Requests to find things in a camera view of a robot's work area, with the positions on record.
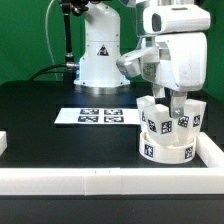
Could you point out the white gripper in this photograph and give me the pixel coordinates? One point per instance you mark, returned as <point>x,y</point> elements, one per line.
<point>177,62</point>

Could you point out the white round stool seat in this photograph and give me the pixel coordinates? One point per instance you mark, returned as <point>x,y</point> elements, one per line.
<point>173,154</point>

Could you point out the paper sheet with markers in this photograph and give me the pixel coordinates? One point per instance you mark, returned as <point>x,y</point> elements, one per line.
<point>98,116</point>

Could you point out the white U-shaped fence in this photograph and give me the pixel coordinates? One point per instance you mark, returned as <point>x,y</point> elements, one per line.
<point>121,181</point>

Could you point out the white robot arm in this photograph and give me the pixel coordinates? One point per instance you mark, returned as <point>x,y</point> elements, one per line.
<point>103,66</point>

